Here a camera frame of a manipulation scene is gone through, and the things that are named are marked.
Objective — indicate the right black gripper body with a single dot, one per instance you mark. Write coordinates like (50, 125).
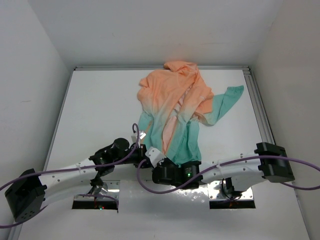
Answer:
(167, 162)

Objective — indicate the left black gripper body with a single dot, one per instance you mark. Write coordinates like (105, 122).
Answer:
(138, 155)

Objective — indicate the orange and teal jacket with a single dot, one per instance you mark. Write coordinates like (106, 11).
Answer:
(175, 100)

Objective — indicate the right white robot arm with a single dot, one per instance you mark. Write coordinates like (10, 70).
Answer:
(235, 178)

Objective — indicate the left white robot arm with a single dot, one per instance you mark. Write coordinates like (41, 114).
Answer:
(30, 193)

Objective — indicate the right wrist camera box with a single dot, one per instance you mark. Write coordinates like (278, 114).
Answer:
(155, 156)

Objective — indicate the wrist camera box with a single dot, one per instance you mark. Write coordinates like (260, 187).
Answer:
(138, 137)
(155, 156)

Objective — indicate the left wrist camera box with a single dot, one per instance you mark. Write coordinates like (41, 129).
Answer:
(138, 137)

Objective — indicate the aluminium frame rail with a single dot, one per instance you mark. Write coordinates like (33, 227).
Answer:
(102, 104)

